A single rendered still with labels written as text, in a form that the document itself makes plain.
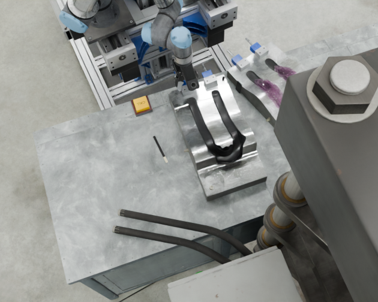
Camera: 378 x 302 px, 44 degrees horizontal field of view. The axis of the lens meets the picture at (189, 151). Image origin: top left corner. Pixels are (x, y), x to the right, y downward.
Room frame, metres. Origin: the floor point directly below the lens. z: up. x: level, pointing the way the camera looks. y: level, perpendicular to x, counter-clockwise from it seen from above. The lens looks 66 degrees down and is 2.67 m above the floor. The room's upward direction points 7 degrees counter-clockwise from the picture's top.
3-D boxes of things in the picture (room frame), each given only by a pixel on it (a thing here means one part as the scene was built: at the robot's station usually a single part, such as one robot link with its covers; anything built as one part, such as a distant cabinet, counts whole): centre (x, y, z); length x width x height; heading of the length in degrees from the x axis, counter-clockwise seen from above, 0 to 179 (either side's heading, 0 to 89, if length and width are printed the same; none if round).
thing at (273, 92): (1.03, -0.44, 0.90); 0.26 x 0.18 x 0.08; 30
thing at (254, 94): (1.03, -0.45, 0.86); 0.50 x 0.26 x 0.11; 30
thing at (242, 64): (1.24, -0.26, 0.86); 0.13 x 0.05 x 0.05; 30
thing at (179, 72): (1.11, -0.02, 1.04); 0.09 x 0.08 x 0.12; 13
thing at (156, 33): (1.17, 0.06, 1.20); 0.11 x 0.11 x 0.08; 62
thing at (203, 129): (0.89, -0.13, 0.92); 0.35 x 0.16 x 0.09; 13
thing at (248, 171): (0.87, -0.12, 0.87); 0.50 x 0.26 x 0.14; 13
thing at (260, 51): (1.29, -0.35, 0.86); 0.13 x 0.05 x 0.05; 30
